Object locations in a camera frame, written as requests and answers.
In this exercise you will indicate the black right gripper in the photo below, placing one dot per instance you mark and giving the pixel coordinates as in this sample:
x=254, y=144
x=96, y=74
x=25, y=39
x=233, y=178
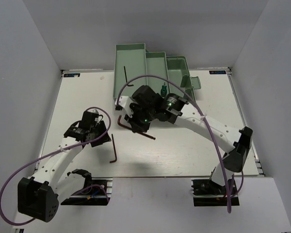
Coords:
x=136, y=125

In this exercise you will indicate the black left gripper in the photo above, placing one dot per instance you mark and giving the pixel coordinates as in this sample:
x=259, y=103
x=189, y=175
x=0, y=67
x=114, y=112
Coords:
x=105, y=138

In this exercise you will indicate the green stubby screwdriver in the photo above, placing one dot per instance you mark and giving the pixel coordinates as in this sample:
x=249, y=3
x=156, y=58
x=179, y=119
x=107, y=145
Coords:
x=163, y=90

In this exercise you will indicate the thin brown hex key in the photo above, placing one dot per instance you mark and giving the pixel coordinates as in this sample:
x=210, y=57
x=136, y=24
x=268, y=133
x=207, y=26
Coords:
x=114, y=150

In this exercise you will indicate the green plastic toolbox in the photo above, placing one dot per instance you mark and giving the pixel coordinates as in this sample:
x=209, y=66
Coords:
x=173, y=70

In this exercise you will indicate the small dark hex key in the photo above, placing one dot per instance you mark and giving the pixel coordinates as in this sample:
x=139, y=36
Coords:
x=126, y=78

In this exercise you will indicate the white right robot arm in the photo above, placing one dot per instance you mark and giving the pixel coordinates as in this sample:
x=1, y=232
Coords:
x=236, y=143

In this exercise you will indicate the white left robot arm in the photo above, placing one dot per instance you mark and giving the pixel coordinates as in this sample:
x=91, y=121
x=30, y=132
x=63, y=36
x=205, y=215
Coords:
x=40, y=195

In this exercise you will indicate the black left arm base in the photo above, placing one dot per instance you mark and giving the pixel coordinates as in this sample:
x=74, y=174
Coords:
x=94, y=194

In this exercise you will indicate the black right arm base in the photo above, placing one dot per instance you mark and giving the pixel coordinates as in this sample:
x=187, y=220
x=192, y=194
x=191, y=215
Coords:
x=208, y=194

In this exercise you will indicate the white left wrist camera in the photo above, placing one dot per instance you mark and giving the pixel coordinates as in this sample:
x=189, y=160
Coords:
x=91, y=118

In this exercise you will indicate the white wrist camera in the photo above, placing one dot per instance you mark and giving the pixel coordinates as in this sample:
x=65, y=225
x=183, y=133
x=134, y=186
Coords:
x=122, y=104
x=91, y=118

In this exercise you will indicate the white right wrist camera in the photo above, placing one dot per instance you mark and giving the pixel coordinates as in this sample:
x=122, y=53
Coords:
x=122, y=104

